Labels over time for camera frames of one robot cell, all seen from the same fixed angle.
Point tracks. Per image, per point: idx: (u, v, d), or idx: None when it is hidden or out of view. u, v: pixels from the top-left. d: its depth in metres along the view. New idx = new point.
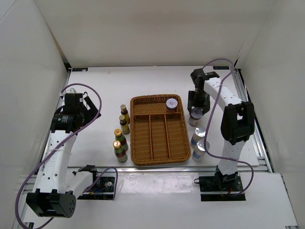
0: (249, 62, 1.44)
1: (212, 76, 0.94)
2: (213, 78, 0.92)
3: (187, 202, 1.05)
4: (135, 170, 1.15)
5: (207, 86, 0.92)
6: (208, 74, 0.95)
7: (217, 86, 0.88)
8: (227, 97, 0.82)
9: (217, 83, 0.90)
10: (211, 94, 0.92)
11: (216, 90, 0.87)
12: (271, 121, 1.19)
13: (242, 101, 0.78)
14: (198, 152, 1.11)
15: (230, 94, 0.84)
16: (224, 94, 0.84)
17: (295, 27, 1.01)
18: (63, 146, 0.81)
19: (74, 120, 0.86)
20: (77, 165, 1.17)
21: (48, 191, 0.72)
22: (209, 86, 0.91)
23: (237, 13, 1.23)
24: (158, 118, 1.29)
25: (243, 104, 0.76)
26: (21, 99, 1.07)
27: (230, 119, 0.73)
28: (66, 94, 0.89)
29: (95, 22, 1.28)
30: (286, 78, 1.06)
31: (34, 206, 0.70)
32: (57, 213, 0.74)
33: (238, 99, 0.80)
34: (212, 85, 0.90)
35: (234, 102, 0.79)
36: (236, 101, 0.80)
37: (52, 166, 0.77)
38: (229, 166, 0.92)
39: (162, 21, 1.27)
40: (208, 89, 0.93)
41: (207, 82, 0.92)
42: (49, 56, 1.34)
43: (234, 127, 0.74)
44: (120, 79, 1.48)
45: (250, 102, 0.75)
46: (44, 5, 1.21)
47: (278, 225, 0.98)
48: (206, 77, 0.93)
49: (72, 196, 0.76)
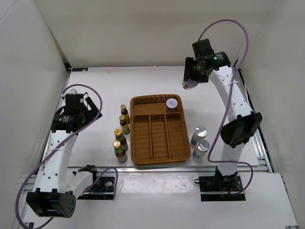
0: (249, 62, 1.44)
1: (221, 62, 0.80)
2: (223, 69, 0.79)
3: (187, 202, 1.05)
4: (135, 170, 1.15)
5: (216, 77, 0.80)
6: (218, 58, 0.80)
7: (227, 83, 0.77)
8: (236, 103, 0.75)
9: (228, 77, 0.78)
10: (218, 88, 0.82)
11: (225, 88, 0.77)
12: (272, 121, 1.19)
13: (252, 112, 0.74)
14: (198, 152, 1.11)
15: (240, 97, 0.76)
16: (234, 98, 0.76)
17: (295, 28, 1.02)
18: (63, 146, 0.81)
19: (75, 120, 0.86)
20: (77, 165, 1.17)
21: (48, 191, 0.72)
22: (218, 80, 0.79)
23: (237, 13, 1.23)
24: (158, 118, 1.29)
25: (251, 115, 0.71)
26: (21, 99, 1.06)
27: (236, 131, 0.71)
28: (66, 94, 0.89)
29: (95, 22, 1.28)
30: (286, 78, 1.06)
31: (34, 205, 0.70)
32: (56, 213, 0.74)
33: (248, 107, 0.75)
34: (222, 80, 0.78)
35: (244, 112, 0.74)
36: (245, 110, 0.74)
37: (53, 166, 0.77)
38: (229, 168, 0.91)
39: (162, 21, 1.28)
40: (216, 80, 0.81)
41: (216, 73, 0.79)
42: (49, 56, 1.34)
43: (236, 137, 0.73)
44: (120, 79, 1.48)
45: (259, 114, 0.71)
46: (44, 5, 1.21)
47: (278, 225, 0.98)
48: (214, 62, 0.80)
49: (72, 196, 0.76)
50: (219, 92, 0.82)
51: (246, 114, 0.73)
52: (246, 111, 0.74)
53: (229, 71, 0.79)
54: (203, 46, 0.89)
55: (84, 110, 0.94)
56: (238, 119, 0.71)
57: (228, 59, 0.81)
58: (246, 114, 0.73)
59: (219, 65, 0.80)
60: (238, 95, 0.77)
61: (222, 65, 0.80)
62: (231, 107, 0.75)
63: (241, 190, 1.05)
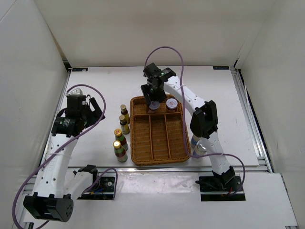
0: (249, 62, 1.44)
1: (168, 75, 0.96)
2: (171, 79, 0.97)
3: (187, 202, 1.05)
4: (135, 170, 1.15)
5: (168, 87, 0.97)
6: (165, 73, 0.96)
7: (178, 88, 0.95)
8: (191, 99, 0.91)
9: (177, 83, 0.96)
10: (173, 95, 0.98)
11: (178, 92, 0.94)
12: (271, 121, 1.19)
13: (205, 102, 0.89)
14: (198, 152, 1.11)
15: (192, 95, 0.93)
16: (188, 97, 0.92)
17: (295, 28, 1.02)
18: (63, 150, 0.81)
19: (76, 124, 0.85)
20: (77, 165, 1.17)
21: (45, 195, 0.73)
22: (171, 88, 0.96)
23: (237, 13, 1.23)
24: (158, 118, 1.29)
25: (207, 104, 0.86)
26: (21, 100, 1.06)
27: (199, 121, 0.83)
28: (68, 96, 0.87)
29: (95, 22, 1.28)
30: (286, 79, 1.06)
31: (31, 209, 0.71)
32: (53, 217, 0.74)
33: (201, 100, 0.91)
34: (173, 87, 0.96)
35: (199, 104, 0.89)
36: (199, 103, 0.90)
37: (51, 171, 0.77)
38: (218, 162, 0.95)
39: (163, 21, 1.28)
40: (169, 90, 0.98)
41: (167, 83, 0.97)
42: (49, 57, 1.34)
43: (203, 126, 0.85)
44: (120, 79, 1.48)
45: (212, 101, 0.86)
46: (44, 5, 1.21)
47: (278, 225, 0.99)
48: (163, 77, 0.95)
49: (70, 200, 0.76)
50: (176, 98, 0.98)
51: (201, 105, 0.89)
52: (201, 103, 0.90)
53: (176, 78, 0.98)
54: (152, 67, 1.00)
55: (86, 112, 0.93)
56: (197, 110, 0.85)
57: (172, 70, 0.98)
58: (201, 104, 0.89)
59: (167, 77, 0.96)
60: (191, 94, 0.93)
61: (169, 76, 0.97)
62: (189, 104, 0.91)
63: (237, 190, 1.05)
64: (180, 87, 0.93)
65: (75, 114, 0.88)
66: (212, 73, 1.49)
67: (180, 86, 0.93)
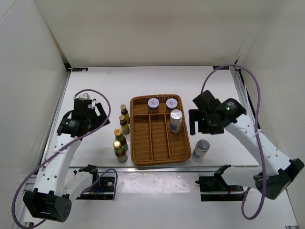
0: (249, 62, 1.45)
1: (236, 111, 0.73)
2: (241, 119, 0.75)
3: (187, 202, 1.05)
4: (135, 170, 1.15)
5: (236, 130, 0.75)
6: (231, 109, 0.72)
7: (252, 135, 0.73)
8: (271, 156, 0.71)
9: (249, 126, 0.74)
10: (240, 140, 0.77)
11: (253, 141, 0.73)
12: (272, 121, 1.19)
13: (291, 162, 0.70)
14: (198, 152, 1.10)
15: (271, 147, 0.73)
16: (267, 151, 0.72)
17: (295, 27, 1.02)
18: (66, 150, 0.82)
19: (80, 125, 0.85)
20: (77, 164, 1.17)
21: (45, 193, 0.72)
22: (241, 132, 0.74)
23: (237, 13, 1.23)
24: (158, 118, 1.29)
25: (293, 164, 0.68)
26: (20, 99, 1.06)
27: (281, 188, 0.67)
28: (75, 99, 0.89)
29: (95, 22, 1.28)
30: (287, 79, 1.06)
31: (29, 205, 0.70)
32: (50, 216, 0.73)
33: (284, 157, 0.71)
34: (244, 131, 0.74)
35: (283, 164, 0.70)
36: (283, 162, 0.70)
37: (53, 168, 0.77)
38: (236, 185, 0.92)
39: (163, 22, 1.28)
40: (236, 133, 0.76)
41: (235, 126, 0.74)
42: (49, 56, 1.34)
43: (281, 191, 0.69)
44: (119, 79, 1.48)
45: (299, 161, 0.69)
46: (44, 5, 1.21)
47: (278, 225, 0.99)
48: (228, 112, 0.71)
49: (68, 201, 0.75)
50: (243, 143, 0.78)
51: (286, 166, 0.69)
52: (284, 161, 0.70)
53: (248, 119, 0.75)
54: (207, 97, 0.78)
55: (91, 115, 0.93)
56: (281, 176, 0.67)
57: (240, 105, 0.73)
58: (286, 165, 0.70)
59: (234, 113, 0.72)
60: (269, 145, 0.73)
61: (238, 115, 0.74)
62: (267, 161, 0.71)
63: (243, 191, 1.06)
64: (257, 135, 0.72)
65: (80, 115, 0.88)
66: (212, 73, 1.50)
67: (257, 134, 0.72)
